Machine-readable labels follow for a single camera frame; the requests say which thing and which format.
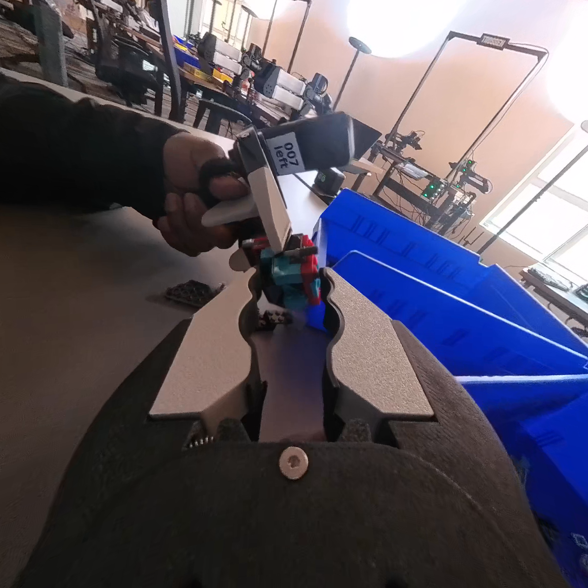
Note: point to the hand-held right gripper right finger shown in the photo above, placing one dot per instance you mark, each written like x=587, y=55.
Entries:
x=381, y=367

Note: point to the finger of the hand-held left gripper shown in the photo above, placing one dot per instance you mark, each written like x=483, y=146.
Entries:
x=240, y=259
x=271, y=206

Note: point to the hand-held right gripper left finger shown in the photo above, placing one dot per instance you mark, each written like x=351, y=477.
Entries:
x=206, y=367

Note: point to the red and teal brick assembly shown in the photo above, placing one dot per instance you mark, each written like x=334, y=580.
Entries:
x=294, y=275

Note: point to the white robot base unit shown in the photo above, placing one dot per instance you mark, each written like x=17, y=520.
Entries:
x=225, y=53
x=285, y=85

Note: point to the person's left forearm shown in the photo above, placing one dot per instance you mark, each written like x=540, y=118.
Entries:
x=69, y=147

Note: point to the small black robot arm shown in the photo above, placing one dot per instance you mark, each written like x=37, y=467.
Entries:
x=409, y=140
x=473, y=177

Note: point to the grey desk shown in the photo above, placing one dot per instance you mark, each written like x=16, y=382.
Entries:
x=92, y=321

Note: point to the small side desk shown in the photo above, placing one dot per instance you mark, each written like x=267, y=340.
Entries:
x=551, y=298

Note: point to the person's left hand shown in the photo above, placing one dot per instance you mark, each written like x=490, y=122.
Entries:
x=183, y=220

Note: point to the black laptop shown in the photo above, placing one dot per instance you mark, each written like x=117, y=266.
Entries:
x=365, y=138

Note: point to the small black device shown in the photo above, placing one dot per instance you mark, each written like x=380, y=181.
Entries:
x=328, y=181

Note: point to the black studded plate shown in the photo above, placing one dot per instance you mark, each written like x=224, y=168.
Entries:
x=193, y=294

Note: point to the black brick assembly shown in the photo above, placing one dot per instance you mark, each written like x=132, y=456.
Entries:
x=273, y=320

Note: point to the blue plastic bin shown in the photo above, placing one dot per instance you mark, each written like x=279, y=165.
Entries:
x=413, y=239
x=528, y=436
x=436, y=312

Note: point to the black floor lamp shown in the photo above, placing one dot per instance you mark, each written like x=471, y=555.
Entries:
x=358, y=46
x=528, y=197

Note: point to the robot station table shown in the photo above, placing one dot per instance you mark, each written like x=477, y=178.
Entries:
x=413, y=193

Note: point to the black office chair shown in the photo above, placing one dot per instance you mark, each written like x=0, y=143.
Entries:
x=170, y=55

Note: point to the computer keyboard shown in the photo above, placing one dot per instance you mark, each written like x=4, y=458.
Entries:
x=546, y=278

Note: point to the window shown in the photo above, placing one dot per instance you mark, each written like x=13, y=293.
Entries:
x=551, y=206

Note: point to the black metal frame rig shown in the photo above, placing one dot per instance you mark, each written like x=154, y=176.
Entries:
x=491, y=41

